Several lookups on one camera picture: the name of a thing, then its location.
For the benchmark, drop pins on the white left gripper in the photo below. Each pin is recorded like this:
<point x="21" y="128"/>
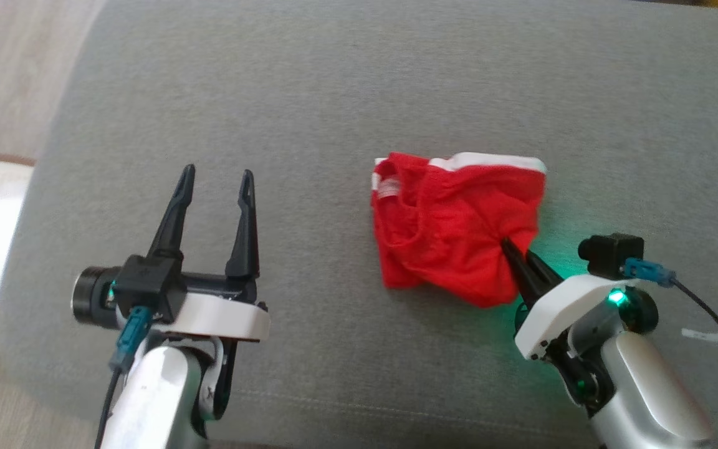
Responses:
<point x="222" y="315"/>

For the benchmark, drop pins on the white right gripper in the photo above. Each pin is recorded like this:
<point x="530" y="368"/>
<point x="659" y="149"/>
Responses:
<point x="564" y="308"/>

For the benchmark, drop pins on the red shorts with white band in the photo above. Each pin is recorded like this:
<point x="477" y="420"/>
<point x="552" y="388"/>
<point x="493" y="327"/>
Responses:
<point x="452" y="237"/>

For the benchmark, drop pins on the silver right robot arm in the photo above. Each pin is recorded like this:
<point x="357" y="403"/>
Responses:
<point x="639" y="386"/>

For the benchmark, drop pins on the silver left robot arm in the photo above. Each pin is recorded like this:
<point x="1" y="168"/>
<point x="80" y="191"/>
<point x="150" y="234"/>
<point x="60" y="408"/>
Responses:
<point x="153" y="399"/>

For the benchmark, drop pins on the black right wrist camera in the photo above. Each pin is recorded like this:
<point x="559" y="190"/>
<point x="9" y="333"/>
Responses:
<point x="611" y="255"/>

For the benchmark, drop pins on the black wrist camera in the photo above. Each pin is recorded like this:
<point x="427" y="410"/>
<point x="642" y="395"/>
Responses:
<point x="147" y="284"/>
<point x="611" y="255"/>

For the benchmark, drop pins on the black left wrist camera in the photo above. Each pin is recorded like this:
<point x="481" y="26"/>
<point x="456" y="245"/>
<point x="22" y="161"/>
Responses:
<point x="147" y="284"/>

